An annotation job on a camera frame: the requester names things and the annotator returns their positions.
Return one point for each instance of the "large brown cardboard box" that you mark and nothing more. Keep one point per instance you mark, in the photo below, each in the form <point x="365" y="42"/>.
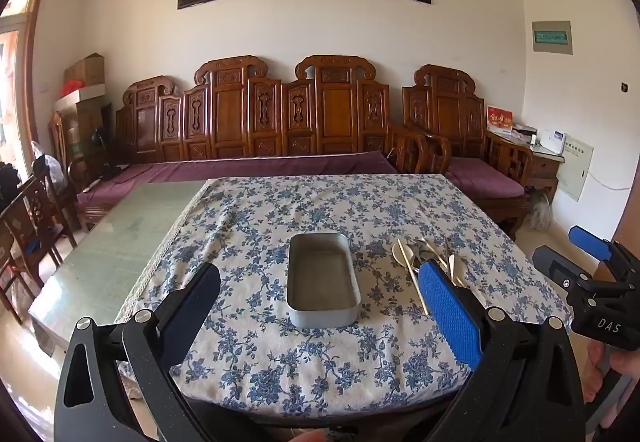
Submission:
<point x="92" y="132"/>

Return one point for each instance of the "person's right hand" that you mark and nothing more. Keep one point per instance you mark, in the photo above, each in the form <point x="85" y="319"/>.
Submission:
<point x="595" y="372"/>

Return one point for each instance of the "wooden chair with tall back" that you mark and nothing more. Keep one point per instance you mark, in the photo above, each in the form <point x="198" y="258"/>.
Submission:
<point x="57" y="137"/>

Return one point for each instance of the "purple armchair cushion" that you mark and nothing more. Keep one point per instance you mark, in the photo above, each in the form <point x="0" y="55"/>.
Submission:
<point x="482" y="177"/>

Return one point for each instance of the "clear plastic bag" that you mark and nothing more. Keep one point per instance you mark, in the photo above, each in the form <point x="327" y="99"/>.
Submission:
<point x="47" y="162"/>

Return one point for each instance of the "dark wooden chair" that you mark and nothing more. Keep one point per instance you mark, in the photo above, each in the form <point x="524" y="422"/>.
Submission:
<point x="35" y="232"/>

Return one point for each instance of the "dark brown chopstick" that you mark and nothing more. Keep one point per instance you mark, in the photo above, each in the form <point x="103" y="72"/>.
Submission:
<point x="447" y="249"/>

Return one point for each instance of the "carved wooden armchair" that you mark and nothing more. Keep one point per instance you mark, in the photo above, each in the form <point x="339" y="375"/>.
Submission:
<point x="445" y="107"/>

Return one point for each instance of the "metal spoon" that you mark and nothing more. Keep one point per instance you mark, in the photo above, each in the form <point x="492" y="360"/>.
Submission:
<point x="427" y="252"/>

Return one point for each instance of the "carved wooden sofa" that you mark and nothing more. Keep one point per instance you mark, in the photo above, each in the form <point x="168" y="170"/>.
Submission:
<point x="230" y="117"/>

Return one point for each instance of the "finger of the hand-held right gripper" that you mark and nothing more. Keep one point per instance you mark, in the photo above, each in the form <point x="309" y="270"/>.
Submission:
<point x="552" y="264"/>
<point x="590" y="242"/>

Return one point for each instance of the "blue floral tablecloth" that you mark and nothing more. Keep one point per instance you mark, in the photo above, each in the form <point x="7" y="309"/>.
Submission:
<point x="250" y="232"/>

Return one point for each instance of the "black desk lamp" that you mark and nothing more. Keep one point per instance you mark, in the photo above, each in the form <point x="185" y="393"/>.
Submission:
<point x="102" y="142"/>

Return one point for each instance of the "wooden framed window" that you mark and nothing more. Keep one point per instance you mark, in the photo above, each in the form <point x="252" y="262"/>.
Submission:
<point x="30" y="47"/>

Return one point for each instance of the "green framed wall box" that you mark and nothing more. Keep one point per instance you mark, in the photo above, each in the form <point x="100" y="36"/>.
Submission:
<point x="551" y="37"/>

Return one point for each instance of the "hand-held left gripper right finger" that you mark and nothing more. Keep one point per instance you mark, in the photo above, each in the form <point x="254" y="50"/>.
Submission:
<point x="447" y="312"/>

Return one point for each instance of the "white device on side table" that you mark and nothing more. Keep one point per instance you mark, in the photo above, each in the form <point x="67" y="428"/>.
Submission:
<point x="554" y="140"/>

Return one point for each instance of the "white wall panel box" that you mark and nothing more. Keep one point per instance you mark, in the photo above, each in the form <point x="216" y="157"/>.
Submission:
<point x="575" y="167"/>

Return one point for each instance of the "long purple sofa cushion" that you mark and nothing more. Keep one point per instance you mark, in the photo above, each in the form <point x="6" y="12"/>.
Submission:
<point x="240" y="169"/>

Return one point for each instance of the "light wooden chopstick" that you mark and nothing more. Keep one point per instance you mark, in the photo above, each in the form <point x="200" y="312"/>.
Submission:
<point x="434" y="249"/>
<point x="415" y="278"/>

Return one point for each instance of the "red box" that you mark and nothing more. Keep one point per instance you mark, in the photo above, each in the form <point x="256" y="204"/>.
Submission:
<point x="500" y="118"/>

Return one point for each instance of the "wooden side table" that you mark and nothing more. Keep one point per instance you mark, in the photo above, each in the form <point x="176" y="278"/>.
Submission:
<point x="542" y="167"/>

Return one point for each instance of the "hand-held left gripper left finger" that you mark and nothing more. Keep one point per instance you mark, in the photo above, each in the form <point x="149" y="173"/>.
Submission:
<point x="192" y="312"/>

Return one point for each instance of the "rectangular metal tin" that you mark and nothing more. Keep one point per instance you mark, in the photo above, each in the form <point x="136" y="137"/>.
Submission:
<point x="322" y="282"/>

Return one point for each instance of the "white flat box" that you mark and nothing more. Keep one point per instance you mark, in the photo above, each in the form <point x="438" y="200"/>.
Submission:
<point x="82" y="97"/>

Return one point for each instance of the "heap of dark clothes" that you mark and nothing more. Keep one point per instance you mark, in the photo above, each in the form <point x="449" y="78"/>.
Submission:
<point x="9" y="187"/>

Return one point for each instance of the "person's left hand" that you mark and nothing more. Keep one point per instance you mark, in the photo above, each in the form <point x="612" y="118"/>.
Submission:
<point x="310" y="437"/>

